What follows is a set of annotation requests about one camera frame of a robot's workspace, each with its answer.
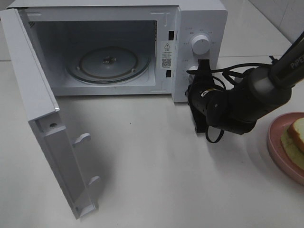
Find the pink round plate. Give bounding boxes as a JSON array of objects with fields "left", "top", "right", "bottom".
[{"left": 267, "top": 112, "right": 304, "bottom": 186}]

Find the white microwave door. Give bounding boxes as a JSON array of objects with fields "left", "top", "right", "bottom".
[{"left": 0, "top": 8, "right": 97, "bottom": 219}]

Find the glass microwave turntable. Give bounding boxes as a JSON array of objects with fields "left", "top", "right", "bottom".
[{"left": 66, "top": 46, "right": 151, "bottom": 84}]

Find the white microwave oven body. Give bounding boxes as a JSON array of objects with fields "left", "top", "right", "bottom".
[{"left": 6, "top": 0, "right": 228, "bottom": 102}]

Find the white warning label sticker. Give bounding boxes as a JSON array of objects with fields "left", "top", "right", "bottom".
[{"left": 160, "top": 41, "right": 173, "bottom": 69}]

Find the lower white timer knob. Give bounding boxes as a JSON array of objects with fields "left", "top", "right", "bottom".
[{"left": 186, "top": 65, "right": 200, "bottom": 75}]

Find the upper white power knob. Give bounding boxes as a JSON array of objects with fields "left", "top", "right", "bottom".
[{"left": 191, "top": 34, "right": 210, "bottom": 55}]

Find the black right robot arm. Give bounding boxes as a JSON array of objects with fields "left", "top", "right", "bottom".
[{"left": 186, "top": 34, "right": 304, "bottom": 137}]

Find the white bread sandwich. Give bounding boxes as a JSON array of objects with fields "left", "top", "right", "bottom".
[{"left": 281, "top": 118, "right": 304, "bottom": 170}]

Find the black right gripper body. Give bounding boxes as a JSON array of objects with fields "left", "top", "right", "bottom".
[{"left": 189, "top": 59, "right": 214, "bottom": 93}]

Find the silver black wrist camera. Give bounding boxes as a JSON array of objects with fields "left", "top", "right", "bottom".
[{"left": 190, "top": 105, "right": 207, "bottom": 133}]

